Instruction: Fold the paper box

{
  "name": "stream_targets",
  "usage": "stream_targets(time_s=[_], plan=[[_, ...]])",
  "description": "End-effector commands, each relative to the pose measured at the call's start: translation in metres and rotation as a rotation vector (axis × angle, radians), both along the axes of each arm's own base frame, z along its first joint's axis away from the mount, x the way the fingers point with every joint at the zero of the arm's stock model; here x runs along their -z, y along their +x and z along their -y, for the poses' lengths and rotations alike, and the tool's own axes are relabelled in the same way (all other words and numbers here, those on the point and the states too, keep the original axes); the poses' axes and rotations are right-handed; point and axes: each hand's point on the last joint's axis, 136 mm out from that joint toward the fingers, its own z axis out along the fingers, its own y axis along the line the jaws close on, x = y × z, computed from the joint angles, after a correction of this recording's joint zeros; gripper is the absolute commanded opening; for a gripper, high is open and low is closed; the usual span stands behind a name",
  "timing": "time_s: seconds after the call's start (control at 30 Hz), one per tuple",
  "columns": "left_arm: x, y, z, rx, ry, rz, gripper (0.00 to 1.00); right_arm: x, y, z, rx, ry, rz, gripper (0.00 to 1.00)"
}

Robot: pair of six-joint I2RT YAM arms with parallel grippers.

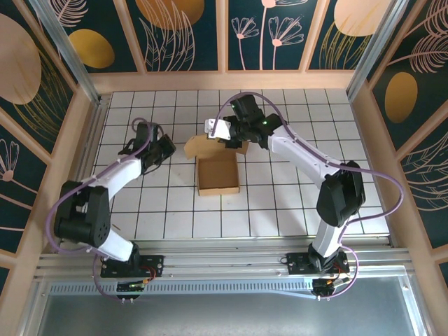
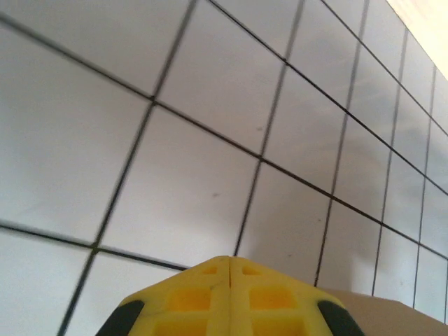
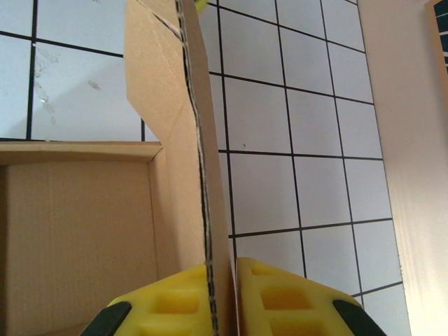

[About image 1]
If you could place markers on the brown cardboard paper box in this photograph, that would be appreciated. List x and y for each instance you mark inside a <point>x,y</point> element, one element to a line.
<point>217,171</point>

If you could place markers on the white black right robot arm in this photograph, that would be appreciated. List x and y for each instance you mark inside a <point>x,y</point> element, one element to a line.
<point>297,150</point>

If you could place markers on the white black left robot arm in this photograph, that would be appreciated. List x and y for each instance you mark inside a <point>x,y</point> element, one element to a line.
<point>115,178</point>

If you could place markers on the grey metal sheet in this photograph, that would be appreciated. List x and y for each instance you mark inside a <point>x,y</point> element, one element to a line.
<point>224,315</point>

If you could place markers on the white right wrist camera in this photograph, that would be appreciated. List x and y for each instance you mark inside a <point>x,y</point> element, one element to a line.
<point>220,129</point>

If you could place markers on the aluminium side rail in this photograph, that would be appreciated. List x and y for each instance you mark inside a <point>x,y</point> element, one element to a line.
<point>84,175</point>

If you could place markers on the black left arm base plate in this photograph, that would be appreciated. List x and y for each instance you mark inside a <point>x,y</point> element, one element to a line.
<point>154,262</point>

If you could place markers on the aluminium mounting rail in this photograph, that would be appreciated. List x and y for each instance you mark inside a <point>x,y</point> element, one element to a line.
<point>224,259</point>

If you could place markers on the aluminium frame post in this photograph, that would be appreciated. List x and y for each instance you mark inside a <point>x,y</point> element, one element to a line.
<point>69,56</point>
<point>377,49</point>

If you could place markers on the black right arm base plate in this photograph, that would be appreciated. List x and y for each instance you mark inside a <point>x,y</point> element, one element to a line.
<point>297,262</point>

